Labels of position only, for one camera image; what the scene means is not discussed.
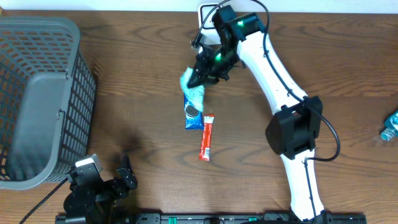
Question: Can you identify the black right camera cable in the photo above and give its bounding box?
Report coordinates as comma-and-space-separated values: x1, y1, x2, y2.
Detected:
191, 0, 341, 218

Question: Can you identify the blue Oreo cookie pack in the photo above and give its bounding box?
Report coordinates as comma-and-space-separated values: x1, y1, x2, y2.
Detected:
184, 96, 204, 130

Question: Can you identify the grey plastic mesh basket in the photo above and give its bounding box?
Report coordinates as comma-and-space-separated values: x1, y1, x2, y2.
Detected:
1, 16, 96, 190

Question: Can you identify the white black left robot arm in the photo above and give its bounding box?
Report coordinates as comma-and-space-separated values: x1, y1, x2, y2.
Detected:
55, 154, 137, 224

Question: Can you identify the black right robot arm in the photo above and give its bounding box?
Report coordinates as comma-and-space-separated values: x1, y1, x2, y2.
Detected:
182, 2, 324, 221

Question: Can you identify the black camera cable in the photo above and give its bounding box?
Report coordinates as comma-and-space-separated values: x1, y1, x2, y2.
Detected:
18, 177, 70, 224
191, 0, 341, 218

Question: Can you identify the light green snack packet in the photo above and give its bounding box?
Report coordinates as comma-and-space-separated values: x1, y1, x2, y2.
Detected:
180, 67, 205, 112

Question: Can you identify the black mounting rail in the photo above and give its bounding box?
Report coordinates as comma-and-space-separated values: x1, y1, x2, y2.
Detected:
55, 212, 368, 224

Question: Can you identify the teal mouthwash bottle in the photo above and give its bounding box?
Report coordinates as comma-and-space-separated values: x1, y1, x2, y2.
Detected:
380, 112, 397, 141

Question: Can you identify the red Nescafe coffee stick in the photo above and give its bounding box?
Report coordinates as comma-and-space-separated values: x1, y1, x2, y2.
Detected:
199, 114, 215, 161

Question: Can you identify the black left camera cable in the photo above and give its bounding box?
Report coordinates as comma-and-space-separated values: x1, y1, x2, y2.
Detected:
18, 177, 70, 224

